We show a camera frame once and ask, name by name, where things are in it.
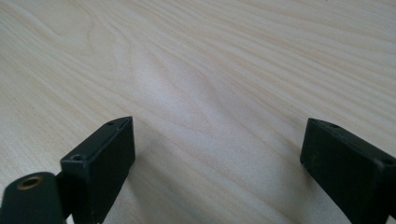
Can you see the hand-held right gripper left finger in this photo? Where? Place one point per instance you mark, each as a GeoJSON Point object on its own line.
{"type": "Point", "coordinates": [99, 161]}

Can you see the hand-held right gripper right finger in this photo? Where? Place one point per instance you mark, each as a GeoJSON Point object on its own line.
{"type": "Point", "coordinates": [351, 168]}

